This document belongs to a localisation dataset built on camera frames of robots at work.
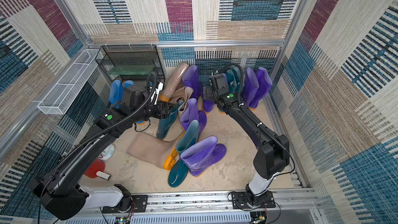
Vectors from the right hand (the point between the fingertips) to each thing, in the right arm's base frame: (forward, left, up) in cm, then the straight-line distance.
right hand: (216, 90), depth 84 cm
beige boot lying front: (-25, +31, -22) cm, 45 cm away
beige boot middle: (-5, +18, -3) cm, 19 cm away
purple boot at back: (+16, +15, -6) cm, 23 cm away
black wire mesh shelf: (+31, +56, -3) cm, 64 cm away
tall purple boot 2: (+5, -28, -1) cm, 28 cm away
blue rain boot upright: (-2, +53, +1) cm, 53 cm away
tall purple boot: (+6, -21, -3) cm, 21 cm away
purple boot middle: (-13, +13, -3) cm, 18 cm away
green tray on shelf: (+17, +51, +2) cm, 54 cm away
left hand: (-15, +22, +8) cm, 28 cm away
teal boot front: (-35, +20, -22) cm, 46 cm away
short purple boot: (+5, +4, -19) cm, 20 cm away
